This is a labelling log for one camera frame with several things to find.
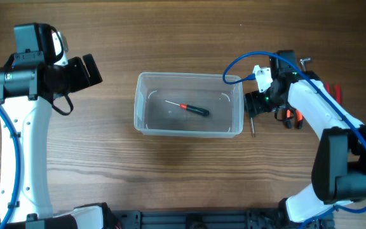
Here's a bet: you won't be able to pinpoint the black red-collar screwdriver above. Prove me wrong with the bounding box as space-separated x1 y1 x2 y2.
166 101 210 116

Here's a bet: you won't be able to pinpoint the clear plastic container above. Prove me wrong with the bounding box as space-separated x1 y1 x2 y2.
133 72 245 138

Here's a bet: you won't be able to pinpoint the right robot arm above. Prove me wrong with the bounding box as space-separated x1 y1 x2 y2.
245 50 366 227

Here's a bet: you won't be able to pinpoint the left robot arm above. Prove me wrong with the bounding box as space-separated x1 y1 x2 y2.
0 23 119 228

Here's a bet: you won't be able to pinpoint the orange black needle-nose pliers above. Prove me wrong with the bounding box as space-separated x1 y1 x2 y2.
283 109 304 129

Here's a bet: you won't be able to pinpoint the silver L-shaped socket wrench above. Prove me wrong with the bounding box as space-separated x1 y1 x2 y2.
299 57 311 71

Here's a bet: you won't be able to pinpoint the green handled screwdriver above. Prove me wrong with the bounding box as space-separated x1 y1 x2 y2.
249 117 255 137

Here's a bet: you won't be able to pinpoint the blue right cable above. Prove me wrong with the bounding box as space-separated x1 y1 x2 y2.
222 51 366 229

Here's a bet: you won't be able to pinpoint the blue cable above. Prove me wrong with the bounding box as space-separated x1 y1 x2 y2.
0 87 22 229
222 51 366 229

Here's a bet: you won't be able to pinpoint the red handled cutters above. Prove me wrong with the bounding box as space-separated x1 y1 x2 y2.
324 82 342 105

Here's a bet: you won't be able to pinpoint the blue left cable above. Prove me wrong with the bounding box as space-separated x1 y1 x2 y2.
0 87 22 229

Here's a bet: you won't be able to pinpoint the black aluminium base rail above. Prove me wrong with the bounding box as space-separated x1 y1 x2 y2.
112 208 301 229

